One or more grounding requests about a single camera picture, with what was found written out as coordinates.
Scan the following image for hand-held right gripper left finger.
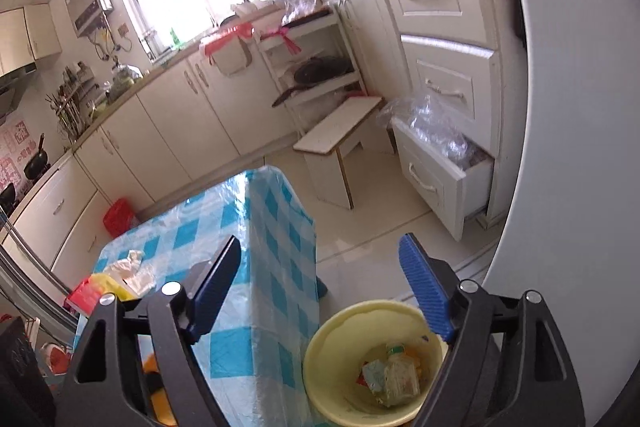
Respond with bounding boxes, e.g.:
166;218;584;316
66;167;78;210
65;234;243;427

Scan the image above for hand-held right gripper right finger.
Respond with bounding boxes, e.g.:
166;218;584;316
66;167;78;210
398;233;586;427

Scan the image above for white paper tissue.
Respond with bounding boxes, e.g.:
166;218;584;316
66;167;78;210
122;269;156;298

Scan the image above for white paper towel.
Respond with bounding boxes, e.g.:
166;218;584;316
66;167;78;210
102;249;146;280

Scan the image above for yellow plastic trash bin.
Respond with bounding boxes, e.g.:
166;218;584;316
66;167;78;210
302;299;451;427

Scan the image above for blue white checkered tablecloth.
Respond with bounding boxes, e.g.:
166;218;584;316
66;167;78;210
72;165;321;427

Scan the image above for beige crumpled wrapper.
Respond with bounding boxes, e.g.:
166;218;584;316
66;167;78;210
380;354;422;408

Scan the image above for open white drawer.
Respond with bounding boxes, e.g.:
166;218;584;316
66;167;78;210
390;114;496;243

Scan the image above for light blue crumpled wrapper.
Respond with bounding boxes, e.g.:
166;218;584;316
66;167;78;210
360;359;386;393

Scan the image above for yellow red cardboard box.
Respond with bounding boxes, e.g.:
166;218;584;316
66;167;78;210
65;273;133;315

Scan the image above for red plastic basket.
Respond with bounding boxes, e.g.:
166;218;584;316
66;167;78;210
102;198;141;238

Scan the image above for white wooden stool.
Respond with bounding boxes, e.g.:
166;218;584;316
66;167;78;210
292;96;386;210

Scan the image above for white kitchen cabinets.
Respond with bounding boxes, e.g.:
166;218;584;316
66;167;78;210
0;0;506;278

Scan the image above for black frying pan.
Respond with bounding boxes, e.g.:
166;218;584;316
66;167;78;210
22;133;51;180

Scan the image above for white shelf rack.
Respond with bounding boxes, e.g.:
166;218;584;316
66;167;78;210
252;7;366;138

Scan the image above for white refrigerator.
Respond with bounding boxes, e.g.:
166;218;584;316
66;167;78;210
450;0;640;427

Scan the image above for black pan with glass lid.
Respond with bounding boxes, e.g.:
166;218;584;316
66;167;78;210
271;56;353;108

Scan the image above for kitchen utensil holder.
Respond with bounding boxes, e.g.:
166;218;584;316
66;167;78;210
45;62;98;142

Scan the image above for pot with glass lid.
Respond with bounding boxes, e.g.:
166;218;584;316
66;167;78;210
102;63;143;100

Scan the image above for red plastic ribbon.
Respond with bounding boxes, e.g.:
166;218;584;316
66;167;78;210
260;24;303;55

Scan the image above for range hood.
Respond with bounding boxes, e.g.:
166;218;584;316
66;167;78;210
0;62;38;118

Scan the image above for silver gas water heater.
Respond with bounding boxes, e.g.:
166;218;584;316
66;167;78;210
62;0;113;38

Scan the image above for silver metal rail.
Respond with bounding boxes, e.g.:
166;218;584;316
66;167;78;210
0;207;81;323

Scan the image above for pink wall stickers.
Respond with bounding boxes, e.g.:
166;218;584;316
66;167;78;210
0;119;36;192

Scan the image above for white hanging bag red handles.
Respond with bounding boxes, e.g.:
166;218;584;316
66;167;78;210
200;24;256;78

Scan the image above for white wall cabinet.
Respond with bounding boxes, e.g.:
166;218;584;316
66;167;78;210
0;4;63;75

